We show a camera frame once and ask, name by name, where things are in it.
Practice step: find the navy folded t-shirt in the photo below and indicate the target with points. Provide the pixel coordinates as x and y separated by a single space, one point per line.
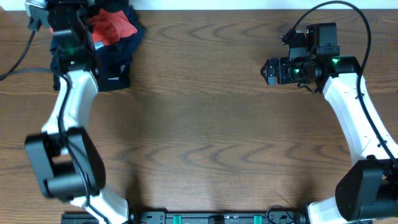
118 59

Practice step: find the black t-shirt white logo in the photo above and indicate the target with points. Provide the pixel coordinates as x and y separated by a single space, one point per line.
111 6

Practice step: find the black folded t-shirt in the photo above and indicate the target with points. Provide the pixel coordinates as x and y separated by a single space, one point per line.
113 77

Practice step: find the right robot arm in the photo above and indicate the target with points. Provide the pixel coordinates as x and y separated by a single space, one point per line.
369 190

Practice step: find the red folded t-shirt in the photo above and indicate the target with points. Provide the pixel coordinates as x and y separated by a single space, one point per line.
111 28

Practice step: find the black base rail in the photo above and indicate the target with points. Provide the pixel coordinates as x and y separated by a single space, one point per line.
272 216

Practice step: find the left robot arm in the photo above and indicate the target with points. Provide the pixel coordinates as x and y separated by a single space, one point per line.
66 164

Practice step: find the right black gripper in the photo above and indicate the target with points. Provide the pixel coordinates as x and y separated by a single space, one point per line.
273 71

